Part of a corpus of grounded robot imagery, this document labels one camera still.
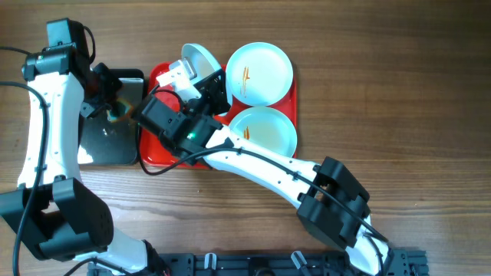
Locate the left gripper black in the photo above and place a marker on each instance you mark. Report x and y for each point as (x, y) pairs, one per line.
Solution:
(114, 87)

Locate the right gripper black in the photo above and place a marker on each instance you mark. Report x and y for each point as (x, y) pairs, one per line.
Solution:
(216, 95)

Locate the green yellow sponge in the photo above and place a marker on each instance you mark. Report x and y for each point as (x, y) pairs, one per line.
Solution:
(121, 110)

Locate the large white plate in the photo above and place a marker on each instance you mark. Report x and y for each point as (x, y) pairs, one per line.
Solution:
(198, 75)

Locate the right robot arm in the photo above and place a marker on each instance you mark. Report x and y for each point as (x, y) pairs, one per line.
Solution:
(331, 204)

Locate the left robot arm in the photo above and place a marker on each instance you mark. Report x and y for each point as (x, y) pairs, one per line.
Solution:
(53, 214)

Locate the red plastic tray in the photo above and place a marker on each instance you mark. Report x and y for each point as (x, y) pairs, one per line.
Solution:
(152, 152)

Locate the black water tray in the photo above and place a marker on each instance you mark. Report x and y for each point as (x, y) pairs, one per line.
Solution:
(113, 144)

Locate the black mounting rail base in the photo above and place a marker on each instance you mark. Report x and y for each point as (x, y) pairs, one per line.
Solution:
(400, 263)

